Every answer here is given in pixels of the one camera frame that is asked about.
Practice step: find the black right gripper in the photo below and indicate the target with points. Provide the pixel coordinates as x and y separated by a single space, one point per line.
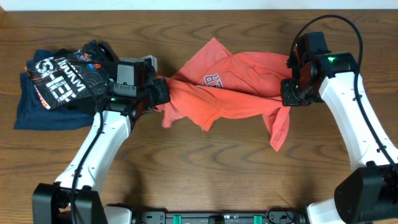
288 99

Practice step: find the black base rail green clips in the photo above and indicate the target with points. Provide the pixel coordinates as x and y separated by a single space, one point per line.
214 217

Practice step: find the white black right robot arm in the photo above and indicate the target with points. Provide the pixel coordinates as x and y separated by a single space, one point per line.
369 193

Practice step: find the navy blue folded garment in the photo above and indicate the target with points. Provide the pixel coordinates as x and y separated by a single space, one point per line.
32 115

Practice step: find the black graphic folded t-shirt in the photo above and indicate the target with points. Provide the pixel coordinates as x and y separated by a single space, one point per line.
68 76

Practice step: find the orange printed t-shirt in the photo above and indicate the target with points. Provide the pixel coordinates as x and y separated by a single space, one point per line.
216 84

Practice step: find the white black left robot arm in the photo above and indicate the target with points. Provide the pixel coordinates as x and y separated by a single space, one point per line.
74 197

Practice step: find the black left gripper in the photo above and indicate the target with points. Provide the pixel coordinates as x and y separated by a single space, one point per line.
161 86

